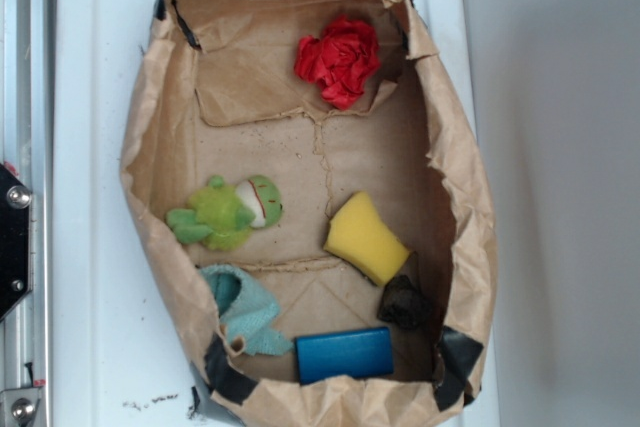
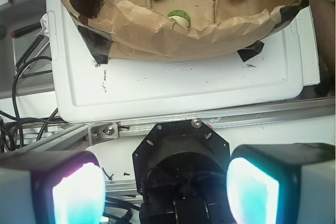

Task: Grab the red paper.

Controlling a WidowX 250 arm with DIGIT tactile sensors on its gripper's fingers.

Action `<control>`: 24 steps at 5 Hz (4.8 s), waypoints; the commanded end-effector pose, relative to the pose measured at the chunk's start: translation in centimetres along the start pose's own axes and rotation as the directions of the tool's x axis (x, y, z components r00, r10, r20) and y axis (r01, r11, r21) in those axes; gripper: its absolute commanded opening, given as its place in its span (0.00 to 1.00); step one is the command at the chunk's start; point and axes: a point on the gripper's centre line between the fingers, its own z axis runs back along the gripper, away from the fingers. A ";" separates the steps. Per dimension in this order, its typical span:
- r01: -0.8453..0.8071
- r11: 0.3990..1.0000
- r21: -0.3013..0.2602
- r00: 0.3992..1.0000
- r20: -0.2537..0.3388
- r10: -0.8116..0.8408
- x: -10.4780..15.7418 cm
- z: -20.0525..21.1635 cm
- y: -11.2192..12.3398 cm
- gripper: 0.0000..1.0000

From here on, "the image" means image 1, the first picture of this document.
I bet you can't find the red paper ball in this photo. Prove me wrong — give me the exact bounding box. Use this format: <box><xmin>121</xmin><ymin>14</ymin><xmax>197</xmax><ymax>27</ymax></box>
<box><xmin>294</xmin><ymin>15</ymin><xmax>381</xmax><ymax>111</ymax></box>

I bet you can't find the black bracket with bolts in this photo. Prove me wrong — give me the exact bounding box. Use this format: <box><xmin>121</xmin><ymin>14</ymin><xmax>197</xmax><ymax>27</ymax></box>
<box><xmin>0</xmin><ymin>164</ymin><xmax>33</xmax><ymax>321</ymax></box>

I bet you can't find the metal frame rail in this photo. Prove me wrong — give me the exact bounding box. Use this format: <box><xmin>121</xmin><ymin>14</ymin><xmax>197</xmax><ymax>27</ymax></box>
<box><xmin>1</xmin><ymin>0</ymin><xmax>55</xmax><ymax>426</ymax></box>

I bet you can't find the light blue cloth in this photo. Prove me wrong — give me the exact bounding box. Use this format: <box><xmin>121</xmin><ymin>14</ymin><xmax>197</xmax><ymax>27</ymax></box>
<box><xmin>200</xmin><ymin>264</ymin><xmax>293</xmax><ymax>356</ymax></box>

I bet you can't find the green frog plush toy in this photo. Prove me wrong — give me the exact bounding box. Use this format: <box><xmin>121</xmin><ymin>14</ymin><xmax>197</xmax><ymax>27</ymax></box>
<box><xmin>165</xmin><ymin>175</ymin><xmax>283</xmax><ymax>251</ymax></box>

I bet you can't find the brown paper lined box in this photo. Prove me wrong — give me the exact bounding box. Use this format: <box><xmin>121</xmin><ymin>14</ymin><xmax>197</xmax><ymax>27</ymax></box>
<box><xmin>121</xmin><ymin>0</ymin><xmax>497</xmax><ymax>426</ymax></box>

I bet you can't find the black crumpled lump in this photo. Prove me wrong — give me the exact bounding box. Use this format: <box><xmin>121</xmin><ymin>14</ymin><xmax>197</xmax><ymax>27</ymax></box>
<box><xmin>377</xmin><ymin>275</ymin><xmax>432</xmax><ymax>330</ymax></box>

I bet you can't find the yellow sponge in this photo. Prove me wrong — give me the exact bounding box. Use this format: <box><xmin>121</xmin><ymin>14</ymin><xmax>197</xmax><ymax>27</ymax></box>
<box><xmin>324</xmin><ymin>191</ymin><xmax>411</xmax><ymax>287</ymax></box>

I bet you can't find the blue rectangular block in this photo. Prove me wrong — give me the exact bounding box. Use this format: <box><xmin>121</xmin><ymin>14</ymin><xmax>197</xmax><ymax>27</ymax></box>
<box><xmin>295</xmin><ymin>327</ymin><xmax>394</xmax><ymax>385</ymax></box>

